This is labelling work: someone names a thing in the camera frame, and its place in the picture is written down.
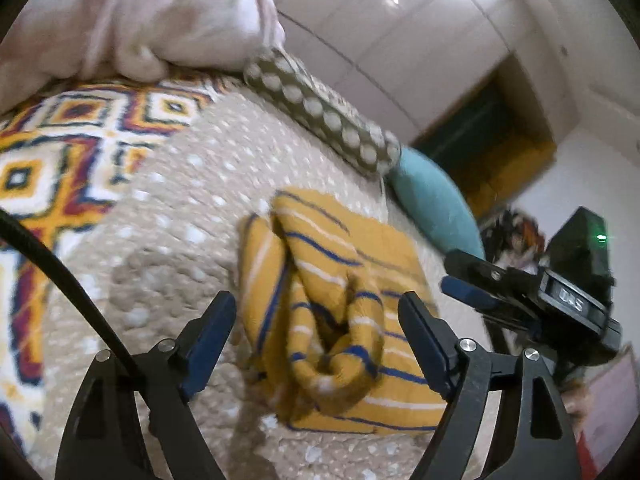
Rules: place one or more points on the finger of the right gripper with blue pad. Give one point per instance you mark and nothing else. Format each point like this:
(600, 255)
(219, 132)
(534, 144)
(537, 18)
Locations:
(500, 295)

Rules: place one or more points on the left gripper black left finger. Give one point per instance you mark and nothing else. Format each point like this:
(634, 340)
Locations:
(103, 436)

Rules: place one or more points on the yellow striped knit sweater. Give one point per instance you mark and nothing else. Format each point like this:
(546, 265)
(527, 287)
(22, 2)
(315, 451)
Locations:
(319, 292)

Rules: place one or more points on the cluttered clothes rack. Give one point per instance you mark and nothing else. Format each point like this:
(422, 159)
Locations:
(512, 239)

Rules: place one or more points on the wooden bedroom door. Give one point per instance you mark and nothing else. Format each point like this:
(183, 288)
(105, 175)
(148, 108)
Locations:
(494, 141)

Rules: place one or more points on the pink drawer chest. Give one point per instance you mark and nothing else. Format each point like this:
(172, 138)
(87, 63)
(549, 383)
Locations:
(614, 396)

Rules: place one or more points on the beige heart quilted bedspread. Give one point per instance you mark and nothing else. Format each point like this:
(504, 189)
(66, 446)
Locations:
(160, 256)

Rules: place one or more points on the beige wardrobe doors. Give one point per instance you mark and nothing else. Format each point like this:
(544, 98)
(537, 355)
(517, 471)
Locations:
(403, 63)

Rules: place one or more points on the colourful ikat patterned blanket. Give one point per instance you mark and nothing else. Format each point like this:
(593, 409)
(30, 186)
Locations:
(67, 155)

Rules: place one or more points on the olive white patterned bolster pillow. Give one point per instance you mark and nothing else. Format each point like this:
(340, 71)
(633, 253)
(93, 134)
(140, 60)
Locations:
(283, 80)

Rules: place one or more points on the pink floral duvet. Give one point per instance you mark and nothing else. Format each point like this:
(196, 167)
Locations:
(138, 39)

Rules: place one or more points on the teal corduroy pillow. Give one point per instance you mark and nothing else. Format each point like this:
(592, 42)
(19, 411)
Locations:
(435, 205)

